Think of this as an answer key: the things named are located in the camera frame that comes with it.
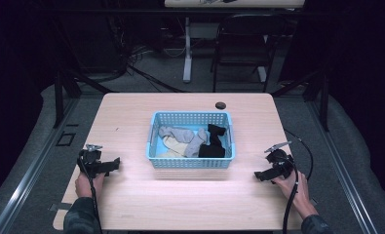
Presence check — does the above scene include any grey tape strip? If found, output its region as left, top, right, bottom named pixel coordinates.
left=48, top=202, right=73, bottom=213

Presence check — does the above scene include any bundle of floor cables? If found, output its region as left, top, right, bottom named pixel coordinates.
left=115, top=19, right=188, bottom=94

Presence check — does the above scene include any white desk leg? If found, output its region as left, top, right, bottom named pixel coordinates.
left=182, top=16, right=195, bottom=84

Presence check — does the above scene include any metal floor rail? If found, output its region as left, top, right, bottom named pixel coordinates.
left=0, top=97, right=81, bottom=234
left=305, top=99, right=380, bottom=234

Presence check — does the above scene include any blue plastic basket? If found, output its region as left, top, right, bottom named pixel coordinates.
left=145, top=110, right=237, bottom=170

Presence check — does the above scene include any black folding chair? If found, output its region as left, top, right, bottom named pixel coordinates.
left=210, top=13, right=289, bottom=94

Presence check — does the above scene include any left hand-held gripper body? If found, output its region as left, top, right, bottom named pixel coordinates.
left=77, top=143, right=108, bottom=179

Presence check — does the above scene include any black tape square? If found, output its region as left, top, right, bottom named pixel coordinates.
left=56, top=131, right=77, bottom=148

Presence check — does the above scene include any cream sock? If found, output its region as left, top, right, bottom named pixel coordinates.
left=156, top=136, right=190, bottom=159

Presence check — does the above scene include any black metal stand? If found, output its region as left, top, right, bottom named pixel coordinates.
left=271, top=68, right=331, bottom=133
left=52, top=68, right=114, bottom=130

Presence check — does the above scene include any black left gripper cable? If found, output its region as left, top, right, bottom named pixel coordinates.
left=78, top=156, right=104, bottom=234

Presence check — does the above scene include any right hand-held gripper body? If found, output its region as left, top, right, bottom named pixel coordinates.
left=263, top=140, right=295, bottom=180

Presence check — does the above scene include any thin black cable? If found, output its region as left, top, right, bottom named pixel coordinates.
left=283, top=129, right=315, bottom=181

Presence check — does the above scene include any black sock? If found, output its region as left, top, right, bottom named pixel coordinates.
left=198, top=123, right=228, bottom=159

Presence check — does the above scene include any person's right hand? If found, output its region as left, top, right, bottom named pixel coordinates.
left=271, top=169, right=319, bottom=220

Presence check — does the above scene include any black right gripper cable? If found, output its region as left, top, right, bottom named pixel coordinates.
left=282, top=162, right=300, bottom=234

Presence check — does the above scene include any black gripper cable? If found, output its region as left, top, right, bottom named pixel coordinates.
left=78, top=156, right=104, bottom=234
left=282, top=162, right=300, bottom=234

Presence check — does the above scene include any person's left hand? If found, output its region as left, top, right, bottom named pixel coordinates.
left=74, top=171, right=106, bottom=200

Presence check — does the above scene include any grey sock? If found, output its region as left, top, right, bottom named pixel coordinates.
left=158, top=125, right=211, bottom=159

